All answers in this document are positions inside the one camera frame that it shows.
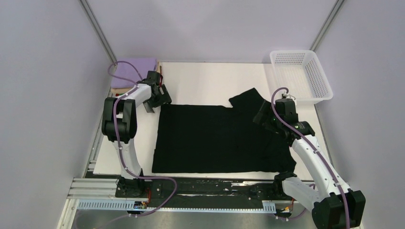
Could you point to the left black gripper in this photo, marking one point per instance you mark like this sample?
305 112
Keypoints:
165 98

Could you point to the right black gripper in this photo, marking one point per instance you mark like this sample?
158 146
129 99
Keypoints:
265 109

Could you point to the black t shirt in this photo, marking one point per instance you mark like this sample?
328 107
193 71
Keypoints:
218 139

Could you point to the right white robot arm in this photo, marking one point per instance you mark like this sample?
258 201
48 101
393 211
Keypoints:
333 204

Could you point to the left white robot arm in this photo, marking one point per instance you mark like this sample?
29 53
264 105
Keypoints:
119 123

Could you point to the folded beige t shirt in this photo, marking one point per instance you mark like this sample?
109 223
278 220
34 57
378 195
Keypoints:
119 91

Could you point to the folded purple t shirt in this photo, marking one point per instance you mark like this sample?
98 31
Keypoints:
143 65

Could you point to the white plastic laundry basket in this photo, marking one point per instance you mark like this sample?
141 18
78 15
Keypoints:
301 72

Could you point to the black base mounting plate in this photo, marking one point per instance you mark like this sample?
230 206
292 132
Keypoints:
208 192

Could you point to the white slotted cable duct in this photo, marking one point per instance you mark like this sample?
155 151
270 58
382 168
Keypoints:
263 207

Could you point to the aluminium frame rail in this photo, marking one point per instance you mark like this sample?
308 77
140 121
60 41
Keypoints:
94 188

